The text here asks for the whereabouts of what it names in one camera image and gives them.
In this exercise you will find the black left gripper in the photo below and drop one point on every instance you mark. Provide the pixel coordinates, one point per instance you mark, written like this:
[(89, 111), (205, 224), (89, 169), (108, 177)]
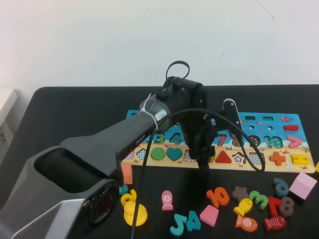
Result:
[(194, 129)]

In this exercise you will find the yellow pentagon block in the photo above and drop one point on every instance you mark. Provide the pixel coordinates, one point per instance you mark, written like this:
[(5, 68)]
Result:
[(212, 158)]

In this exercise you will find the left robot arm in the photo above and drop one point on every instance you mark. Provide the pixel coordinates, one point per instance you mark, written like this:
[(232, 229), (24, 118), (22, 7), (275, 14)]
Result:
[(112, 142)]

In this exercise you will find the colourful wooden puzzle board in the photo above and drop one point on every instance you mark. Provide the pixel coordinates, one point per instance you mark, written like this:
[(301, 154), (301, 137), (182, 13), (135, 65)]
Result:
[(276, 129)]

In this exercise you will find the red triangle block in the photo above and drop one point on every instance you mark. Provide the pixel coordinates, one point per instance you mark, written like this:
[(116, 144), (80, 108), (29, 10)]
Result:
[(223, 158)]

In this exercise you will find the teal heart block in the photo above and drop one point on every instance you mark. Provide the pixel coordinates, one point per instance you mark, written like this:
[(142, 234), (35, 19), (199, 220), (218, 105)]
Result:
[(174, 154)]

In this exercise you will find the orange number ten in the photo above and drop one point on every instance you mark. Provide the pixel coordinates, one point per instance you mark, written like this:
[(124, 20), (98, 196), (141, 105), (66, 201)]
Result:
[(212, 197)]

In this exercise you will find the green circle block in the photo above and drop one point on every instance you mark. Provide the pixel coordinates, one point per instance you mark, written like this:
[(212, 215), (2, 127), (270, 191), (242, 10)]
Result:
[(158, 154)]

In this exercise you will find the brown star block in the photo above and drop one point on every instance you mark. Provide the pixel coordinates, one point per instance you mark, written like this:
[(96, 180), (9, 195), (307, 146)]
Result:
[(239, 193)]

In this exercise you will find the pink fish with five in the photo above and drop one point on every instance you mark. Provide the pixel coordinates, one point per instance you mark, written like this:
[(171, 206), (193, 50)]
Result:
[(167, 199)]

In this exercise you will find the pink trapezoid block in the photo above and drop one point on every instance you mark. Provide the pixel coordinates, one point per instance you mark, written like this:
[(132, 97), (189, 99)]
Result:
[(208, 215)]

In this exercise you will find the yellow wooden fish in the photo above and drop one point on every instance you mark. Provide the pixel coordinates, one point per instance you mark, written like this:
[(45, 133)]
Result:
[(243, 205)]

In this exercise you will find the teal digit four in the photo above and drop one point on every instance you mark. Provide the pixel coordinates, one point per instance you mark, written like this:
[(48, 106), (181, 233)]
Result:
[(193, 220)]

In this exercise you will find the white zip tie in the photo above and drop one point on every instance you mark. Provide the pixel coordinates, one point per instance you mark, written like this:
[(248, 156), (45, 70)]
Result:
[(149, 115)]

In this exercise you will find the teal digit five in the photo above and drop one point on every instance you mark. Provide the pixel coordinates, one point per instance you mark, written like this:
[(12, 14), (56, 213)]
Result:
[(180, 220)]

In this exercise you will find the orange plus sign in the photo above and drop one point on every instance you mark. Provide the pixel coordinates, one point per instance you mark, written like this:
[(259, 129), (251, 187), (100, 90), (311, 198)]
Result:
[(277, 158)]

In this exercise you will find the green digit three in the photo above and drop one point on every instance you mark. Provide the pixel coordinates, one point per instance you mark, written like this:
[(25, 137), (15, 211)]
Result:
[(261, 203)]

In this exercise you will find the blue-grey digit nine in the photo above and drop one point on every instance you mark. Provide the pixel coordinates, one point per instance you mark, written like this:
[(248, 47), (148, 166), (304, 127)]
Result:
[(277, 181)]

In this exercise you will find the orange fish with ten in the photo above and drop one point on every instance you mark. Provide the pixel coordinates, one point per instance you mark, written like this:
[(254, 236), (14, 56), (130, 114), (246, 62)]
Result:
[(246, 222)]

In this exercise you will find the orange wooden cube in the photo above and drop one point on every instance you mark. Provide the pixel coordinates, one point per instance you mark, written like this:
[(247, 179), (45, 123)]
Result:
[(127, 174)]

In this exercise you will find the yellow digit two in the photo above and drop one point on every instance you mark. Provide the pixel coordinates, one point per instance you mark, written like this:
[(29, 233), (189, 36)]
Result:
[(132, 196)]

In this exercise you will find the red digit seven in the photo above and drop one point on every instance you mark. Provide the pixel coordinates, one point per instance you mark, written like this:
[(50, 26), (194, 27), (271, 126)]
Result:
[(272, 207)]

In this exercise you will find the teal wooden fish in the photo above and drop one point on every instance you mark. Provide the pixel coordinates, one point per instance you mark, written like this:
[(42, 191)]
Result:
[(124, 190)]

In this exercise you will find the red minus bar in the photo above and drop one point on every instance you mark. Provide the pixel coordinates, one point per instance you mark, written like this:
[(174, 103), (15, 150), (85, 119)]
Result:
[(291, 127)]

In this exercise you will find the brown digit eight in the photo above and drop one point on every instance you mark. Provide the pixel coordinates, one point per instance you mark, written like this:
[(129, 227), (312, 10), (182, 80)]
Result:
[(280, 208)]

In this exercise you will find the pink greater-than sign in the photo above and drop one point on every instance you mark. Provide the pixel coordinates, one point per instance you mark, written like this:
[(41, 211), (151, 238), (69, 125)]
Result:
[(298, 142)]

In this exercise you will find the yellow equals sign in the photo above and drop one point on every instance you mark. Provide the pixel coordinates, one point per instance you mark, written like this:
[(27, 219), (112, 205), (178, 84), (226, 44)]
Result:
[(299, 159)]

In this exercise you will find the red wooden fish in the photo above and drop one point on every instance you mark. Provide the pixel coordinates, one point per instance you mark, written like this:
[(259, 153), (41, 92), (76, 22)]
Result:
[(273, 222)]

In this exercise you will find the yellow toy duck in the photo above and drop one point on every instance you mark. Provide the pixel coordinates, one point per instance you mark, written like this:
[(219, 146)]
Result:
[(129, 214)]

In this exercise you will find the light pink wooden cube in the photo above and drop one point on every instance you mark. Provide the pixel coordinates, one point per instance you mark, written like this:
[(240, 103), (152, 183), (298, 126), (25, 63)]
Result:
[(302, 186)]

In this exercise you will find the yellow cube with peg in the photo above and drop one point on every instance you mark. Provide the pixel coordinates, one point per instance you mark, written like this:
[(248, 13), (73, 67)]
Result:
[(317, 168)]

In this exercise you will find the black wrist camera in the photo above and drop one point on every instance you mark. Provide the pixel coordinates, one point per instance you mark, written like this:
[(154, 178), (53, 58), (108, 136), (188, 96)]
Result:
[(231, 114)]

